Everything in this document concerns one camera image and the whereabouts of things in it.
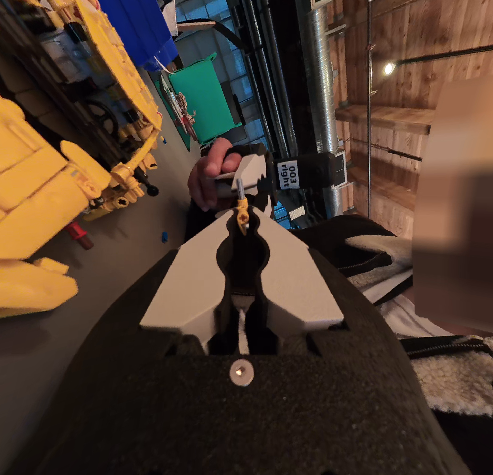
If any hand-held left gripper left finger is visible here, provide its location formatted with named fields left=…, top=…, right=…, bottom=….
left=139, top=209, right=237, bottom=354

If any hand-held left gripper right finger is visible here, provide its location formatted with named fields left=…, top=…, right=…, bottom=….
left=246, top=206, right=344, bottom=354

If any yellow axle connector brick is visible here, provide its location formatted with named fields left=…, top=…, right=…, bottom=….
left=236, top=198, right=251, bottom=236

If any yellow brick toy car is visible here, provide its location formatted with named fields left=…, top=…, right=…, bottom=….
left=0, top=0, right=163, bottom=318

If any grey desk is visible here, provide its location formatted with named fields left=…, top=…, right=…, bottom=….
left=0, top=65, right=210, bottom=475

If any person's right hand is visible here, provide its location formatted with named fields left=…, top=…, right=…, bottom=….
left=188, top=137, right=244, bottom=212

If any teal green fabric bag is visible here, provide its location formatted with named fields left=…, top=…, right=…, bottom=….
left=168, top=53, right=244, bottom=145

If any small wooden model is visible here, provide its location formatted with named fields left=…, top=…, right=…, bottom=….
left=175, top=92, right=199, bottom=141

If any green cutting mat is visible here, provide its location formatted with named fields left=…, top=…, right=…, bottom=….
left=153, top=71, right=192, bottom=152

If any crumpled white paper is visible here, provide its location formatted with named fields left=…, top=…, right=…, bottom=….
left=160, top=0, right=178, bottom=37

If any blue storage bin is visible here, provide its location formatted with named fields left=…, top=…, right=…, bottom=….
left=77, top=0, right=179, bottom=72

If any silver ventilation duct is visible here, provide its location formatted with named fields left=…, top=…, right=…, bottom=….
left=304, top=5, right=344, bottom=214

